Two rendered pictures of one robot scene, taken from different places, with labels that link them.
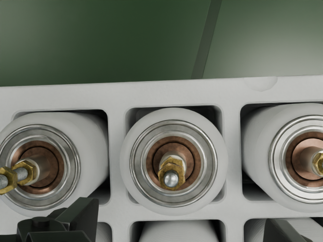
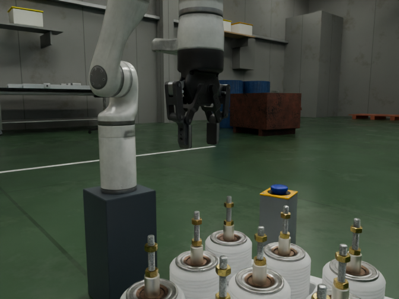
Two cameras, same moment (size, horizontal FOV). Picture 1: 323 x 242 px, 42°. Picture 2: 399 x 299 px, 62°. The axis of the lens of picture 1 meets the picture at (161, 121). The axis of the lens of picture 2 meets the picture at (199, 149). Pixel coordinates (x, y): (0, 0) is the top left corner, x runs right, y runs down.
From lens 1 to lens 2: 59 cm
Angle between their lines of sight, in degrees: 84
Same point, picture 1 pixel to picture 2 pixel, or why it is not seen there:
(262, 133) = (208, 245)
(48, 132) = (142, 282)
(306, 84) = not seen: hidden behind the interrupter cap
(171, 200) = (211, 265)
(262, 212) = not seen: hidden behind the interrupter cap
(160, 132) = (181, 258)
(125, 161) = (181, 272)
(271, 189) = (231, 248)
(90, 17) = not seen: outside the picture
